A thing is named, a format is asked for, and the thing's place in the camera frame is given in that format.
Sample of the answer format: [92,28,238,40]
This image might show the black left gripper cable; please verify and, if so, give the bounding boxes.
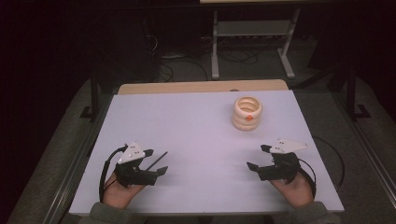
[98,144,129,203]

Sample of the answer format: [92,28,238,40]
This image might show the black floor cables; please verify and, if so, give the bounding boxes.
[157,48,260,83]

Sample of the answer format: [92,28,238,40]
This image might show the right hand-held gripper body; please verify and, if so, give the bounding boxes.
[257,138,312,185]

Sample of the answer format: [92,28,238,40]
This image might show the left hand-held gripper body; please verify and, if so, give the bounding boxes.
[113,142,159,189]

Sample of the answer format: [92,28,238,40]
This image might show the white metal desk frame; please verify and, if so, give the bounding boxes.
[210,8,302,81]

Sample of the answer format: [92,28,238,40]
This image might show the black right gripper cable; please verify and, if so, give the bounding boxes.
[297,135,346,200]

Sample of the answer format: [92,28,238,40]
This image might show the person's right hand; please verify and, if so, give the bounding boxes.
[269,171,315,209]

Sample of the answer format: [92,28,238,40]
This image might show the white table board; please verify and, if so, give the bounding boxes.
[68,90,346,217]

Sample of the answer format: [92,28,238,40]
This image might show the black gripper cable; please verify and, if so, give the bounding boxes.
[98,144,129,203]
[297,135,346,200]

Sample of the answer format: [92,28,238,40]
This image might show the black metal stand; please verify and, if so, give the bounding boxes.
[345,69,372,121]
[79,70,101,123]

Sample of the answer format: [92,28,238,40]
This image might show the person's left hand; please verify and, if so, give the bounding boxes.
[102,172,146,210]

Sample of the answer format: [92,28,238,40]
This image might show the metal frame rail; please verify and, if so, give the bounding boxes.
[331,91,396,202]
[41,92,114,224]

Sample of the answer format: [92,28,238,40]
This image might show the black metal rod tool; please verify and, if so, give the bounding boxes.
[145,151,169,172]

